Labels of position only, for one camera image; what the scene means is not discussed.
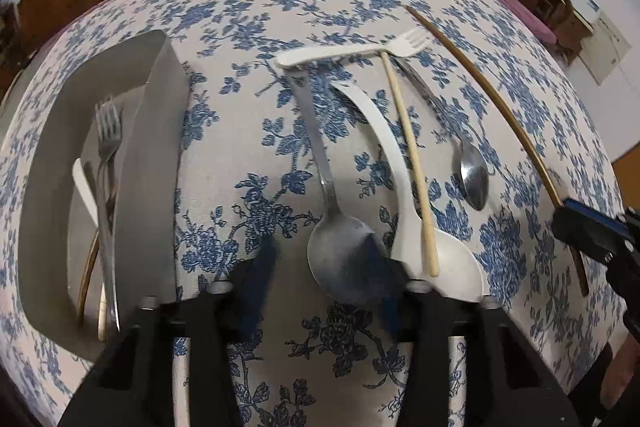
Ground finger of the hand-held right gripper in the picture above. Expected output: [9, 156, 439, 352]
[552, 205, 626, 264]
[564, 200, 629, 228]

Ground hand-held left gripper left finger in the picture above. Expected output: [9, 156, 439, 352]
[57, 234, 281, 427]

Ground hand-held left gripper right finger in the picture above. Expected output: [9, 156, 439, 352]
[360, 239, 581, 427]

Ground large metal spoon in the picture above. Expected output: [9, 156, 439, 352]
[287, 69, 401, 308]

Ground large white plastic spoon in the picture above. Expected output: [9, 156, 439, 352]
[330, 79, 486, 303]

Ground small metal spoon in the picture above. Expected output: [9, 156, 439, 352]
[395, 57, 491, 212]

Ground light wooden chopstick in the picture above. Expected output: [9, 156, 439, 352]
[97, 282, 109, 342]
[379, 49, 441, 279]

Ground dark brown chopstick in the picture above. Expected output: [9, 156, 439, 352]
[76, 187, 121, 325]
[404, 5, 591, 298]

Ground rectangular metal tray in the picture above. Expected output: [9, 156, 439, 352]
[17, 29, 191, 360]

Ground small white plastic spoon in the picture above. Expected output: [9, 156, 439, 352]
[71, 157, 103, 233]

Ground metal fork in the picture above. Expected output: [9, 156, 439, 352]
[94, 101, 117, 258]
[102, 99, 125, 333]

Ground white plastic fork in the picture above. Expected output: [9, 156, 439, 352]
[275, 27, 431, 70]

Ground person's right forearm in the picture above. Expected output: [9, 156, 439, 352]
[600, 341, 640, 411]

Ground blue floral tablecloth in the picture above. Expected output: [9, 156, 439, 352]
[0, 0, 626, 427]

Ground white device box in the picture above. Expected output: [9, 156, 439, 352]
[575, 0, 602, 26]

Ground wooden side table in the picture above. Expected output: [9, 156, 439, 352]
[505, 0, 598, 68]

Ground purple armchair cushion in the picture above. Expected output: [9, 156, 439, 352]
[467, 0, 558, 44]

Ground white wall panel cover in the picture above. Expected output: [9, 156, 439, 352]
[580, 14, 632, 86]

